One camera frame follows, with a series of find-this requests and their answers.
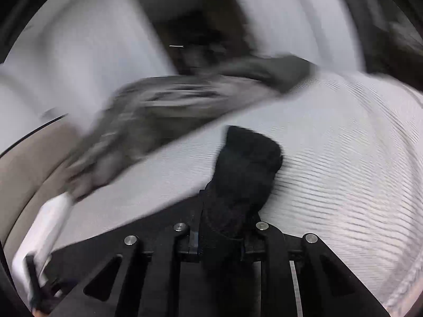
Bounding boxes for beige padded headboard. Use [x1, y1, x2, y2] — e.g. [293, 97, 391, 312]
[0, 115, 87, 258]

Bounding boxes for grey duvet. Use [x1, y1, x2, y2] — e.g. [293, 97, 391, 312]
[64, 53, 318, 203]

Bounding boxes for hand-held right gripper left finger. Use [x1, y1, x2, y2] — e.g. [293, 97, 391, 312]
[49, 222, 203, 317]

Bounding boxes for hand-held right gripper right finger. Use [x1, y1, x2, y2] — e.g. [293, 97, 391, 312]
[243, 221, 392, 317]

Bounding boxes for white curtain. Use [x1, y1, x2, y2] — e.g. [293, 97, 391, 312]
[0, 0, 177, 124]
[221, 0, 366, 75]

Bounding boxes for bed with honeycomb mattress cover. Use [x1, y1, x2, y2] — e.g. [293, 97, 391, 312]
[53, 69, 423, 317]

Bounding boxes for black pants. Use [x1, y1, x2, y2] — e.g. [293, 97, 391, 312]
[49, 125, 284, 271]

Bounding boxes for white pillow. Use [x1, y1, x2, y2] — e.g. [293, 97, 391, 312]
[11, 193, 74, 306]

